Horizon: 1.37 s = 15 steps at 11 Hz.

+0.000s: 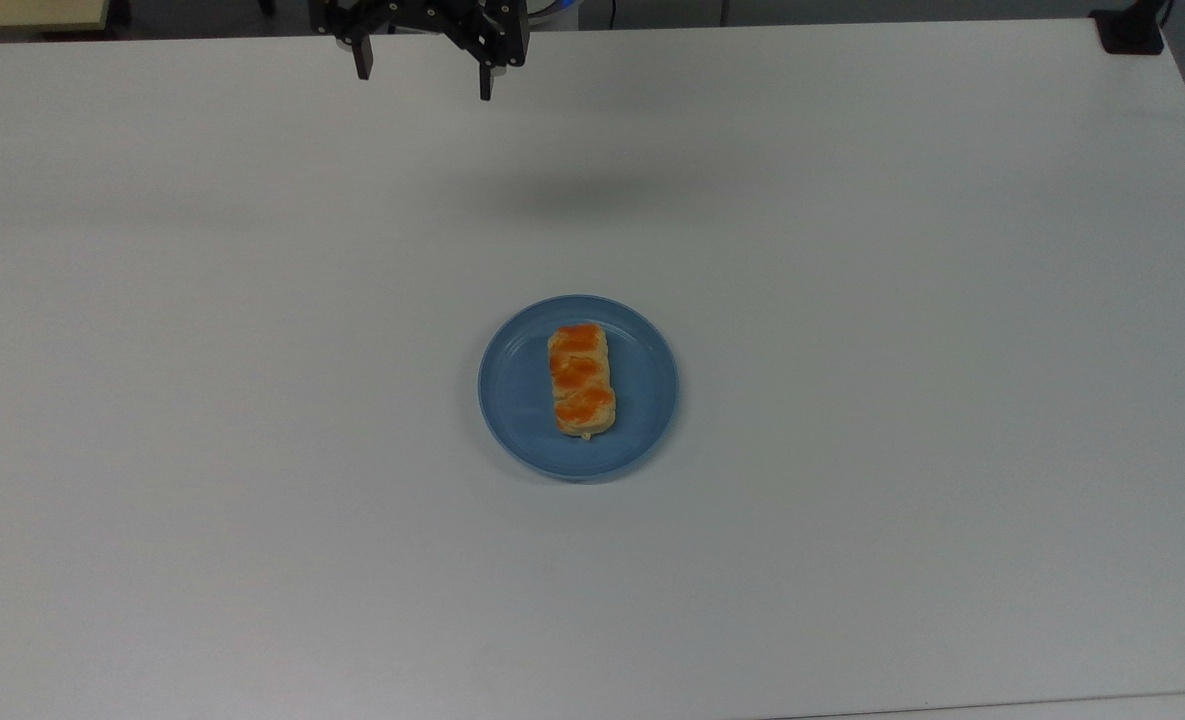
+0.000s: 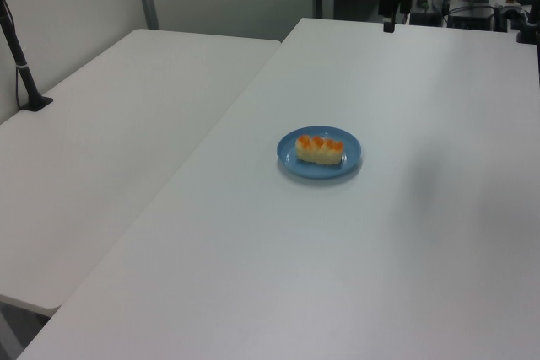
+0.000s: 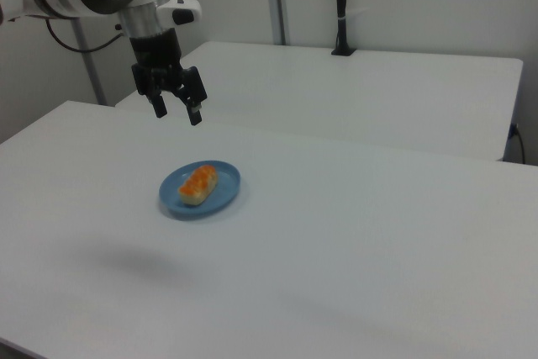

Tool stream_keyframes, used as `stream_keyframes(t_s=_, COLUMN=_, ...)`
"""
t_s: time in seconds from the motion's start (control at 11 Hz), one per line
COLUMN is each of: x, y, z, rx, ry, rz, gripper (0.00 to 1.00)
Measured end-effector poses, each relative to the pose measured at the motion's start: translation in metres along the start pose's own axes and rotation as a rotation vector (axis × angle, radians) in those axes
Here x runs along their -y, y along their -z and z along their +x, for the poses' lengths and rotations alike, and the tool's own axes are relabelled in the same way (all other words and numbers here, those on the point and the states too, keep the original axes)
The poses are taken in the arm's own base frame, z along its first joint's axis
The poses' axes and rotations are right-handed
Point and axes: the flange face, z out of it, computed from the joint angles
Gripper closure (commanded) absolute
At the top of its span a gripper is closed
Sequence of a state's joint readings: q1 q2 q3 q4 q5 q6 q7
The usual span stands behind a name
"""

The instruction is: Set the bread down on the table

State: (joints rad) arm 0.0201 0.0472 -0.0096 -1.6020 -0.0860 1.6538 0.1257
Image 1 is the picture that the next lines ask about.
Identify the blue round plate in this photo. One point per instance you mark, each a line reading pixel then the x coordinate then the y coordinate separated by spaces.
pixel 642 400

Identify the black table clamp mount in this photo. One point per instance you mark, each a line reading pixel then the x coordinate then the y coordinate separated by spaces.
pixel 1130 30

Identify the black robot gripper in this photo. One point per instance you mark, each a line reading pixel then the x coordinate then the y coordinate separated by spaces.
pixel 422 18

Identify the beige wooden furniture piece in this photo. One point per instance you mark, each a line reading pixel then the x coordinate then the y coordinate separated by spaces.
pixel 27 14

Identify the orange glazed bread loaf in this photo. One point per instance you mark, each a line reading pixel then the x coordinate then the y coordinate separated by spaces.
pixel 582 380

